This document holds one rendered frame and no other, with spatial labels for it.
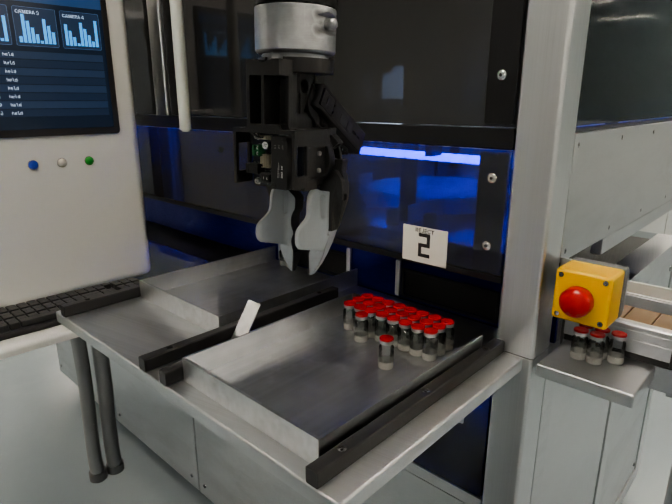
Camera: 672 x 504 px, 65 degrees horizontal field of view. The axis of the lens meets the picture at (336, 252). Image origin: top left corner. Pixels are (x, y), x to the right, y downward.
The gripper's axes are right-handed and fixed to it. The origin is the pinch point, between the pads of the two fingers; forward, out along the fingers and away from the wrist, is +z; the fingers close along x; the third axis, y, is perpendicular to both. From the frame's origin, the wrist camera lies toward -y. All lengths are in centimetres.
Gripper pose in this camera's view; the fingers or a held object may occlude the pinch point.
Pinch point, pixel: (306, 258)
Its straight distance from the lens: 56.8
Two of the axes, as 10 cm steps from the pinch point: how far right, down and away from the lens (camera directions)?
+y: -5.2, 2.2, -8.3
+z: -0.3, 9.6, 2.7
